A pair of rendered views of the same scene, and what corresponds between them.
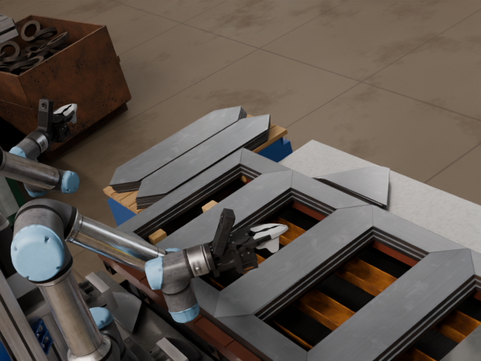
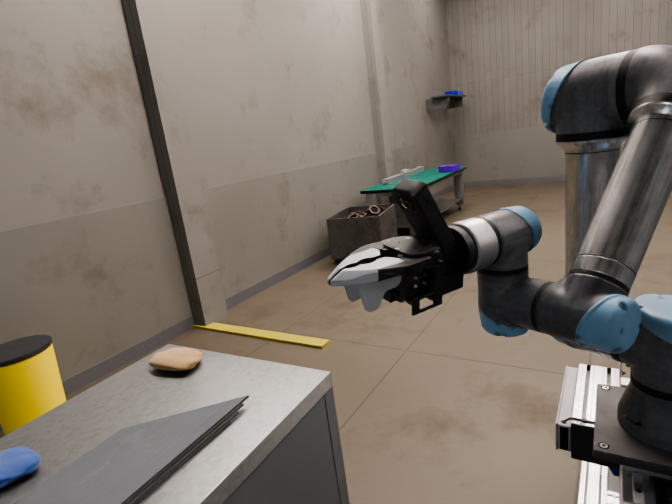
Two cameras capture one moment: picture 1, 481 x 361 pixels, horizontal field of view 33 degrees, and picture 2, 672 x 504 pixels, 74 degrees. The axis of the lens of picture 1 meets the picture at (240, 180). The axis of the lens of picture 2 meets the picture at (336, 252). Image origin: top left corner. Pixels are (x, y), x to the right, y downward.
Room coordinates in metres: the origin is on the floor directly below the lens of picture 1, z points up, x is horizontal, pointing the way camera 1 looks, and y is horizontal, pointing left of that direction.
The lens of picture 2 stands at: (2.05, -0.31, 1.61)
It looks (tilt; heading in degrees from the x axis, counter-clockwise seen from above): 14 degrees down; 151
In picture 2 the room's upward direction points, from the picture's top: 8 degrees counter-clockwise
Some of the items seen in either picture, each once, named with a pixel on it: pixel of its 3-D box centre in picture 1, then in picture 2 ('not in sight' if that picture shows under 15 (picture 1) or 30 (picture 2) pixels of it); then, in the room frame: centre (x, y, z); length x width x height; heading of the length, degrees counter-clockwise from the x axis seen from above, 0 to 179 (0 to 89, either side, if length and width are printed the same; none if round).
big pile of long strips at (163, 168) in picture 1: (193, 153); not in sight; (3.23, 0.17, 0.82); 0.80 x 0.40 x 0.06; 120
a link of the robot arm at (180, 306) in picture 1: (180, 295); (512, 299); (1.62, 0.23, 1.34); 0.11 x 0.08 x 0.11; 2
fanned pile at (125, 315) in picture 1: (121, 305); not in sight; (2.46, 0.58, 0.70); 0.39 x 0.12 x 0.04; 30
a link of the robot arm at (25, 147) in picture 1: (22, 155); not in sight; (2.46, 0.68, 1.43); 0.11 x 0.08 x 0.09; 144
